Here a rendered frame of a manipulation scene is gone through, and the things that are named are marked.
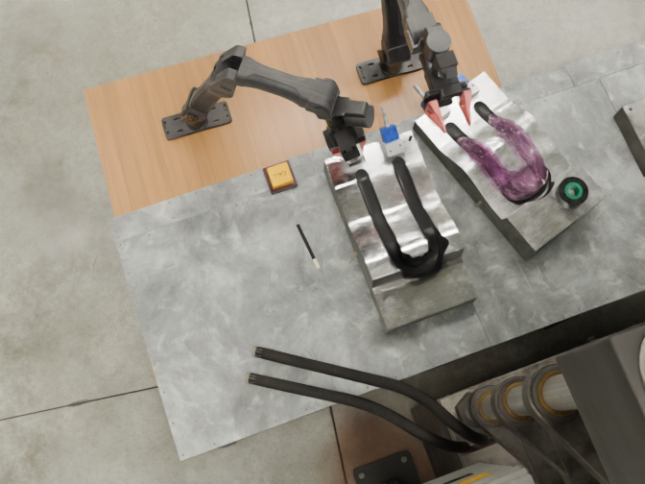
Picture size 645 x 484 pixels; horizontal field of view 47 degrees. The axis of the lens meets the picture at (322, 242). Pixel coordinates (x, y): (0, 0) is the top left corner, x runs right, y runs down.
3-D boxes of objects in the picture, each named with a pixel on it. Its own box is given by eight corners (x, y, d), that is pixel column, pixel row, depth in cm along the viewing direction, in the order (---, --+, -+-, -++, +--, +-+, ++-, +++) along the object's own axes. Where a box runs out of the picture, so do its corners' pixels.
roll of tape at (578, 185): (548, 192, 201) (552, 188, 198) (569, 175, 202) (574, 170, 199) (569, 214, 199) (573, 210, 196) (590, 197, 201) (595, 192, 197)
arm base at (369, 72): (429, 55, 215) (420, 34, 217) (363, 73, 214) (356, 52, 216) (425, 67, 223) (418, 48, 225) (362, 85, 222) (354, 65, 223)
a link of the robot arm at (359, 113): (378, 105, 186) (365, 80, 176) (369, 135, 184) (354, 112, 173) (336, 101, 191) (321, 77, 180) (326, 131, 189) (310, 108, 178)
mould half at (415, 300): (323, 171, 214) (323, 153, 201) (407, 142, 217) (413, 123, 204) (386, 333, 202) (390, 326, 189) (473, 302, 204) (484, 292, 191)
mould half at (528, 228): (412, 129, 218) (417, 112, 207) (480, 80, 222) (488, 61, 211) (524, 260, 207) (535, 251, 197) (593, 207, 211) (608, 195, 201)
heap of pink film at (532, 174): (450, 144, 210) (454, 133, 203) (497, 108, 213) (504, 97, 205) (510, 213, 205) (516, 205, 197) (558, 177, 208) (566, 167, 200)
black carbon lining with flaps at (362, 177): (351, 174, 207) (352, 162, 198) (404, 156, 208) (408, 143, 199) (396, 290, 198) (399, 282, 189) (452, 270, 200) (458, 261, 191)
